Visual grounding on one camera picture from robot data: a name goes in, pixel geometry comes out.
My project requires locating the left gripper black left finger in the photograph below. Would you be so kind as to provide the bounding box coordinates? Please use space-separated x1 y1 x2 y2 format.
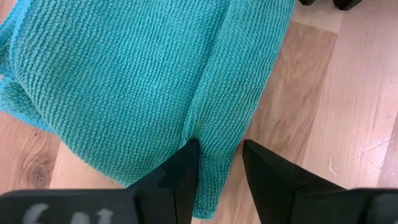
0 139 200 224

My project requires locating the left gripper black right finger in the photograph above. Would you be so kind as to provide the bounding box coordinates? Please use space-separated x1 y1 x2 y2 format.
243 139 398 224

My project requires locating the teal microfiber towel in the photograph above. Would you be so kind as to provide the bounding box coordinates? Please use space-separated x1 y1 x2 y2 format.
0 0 296 220

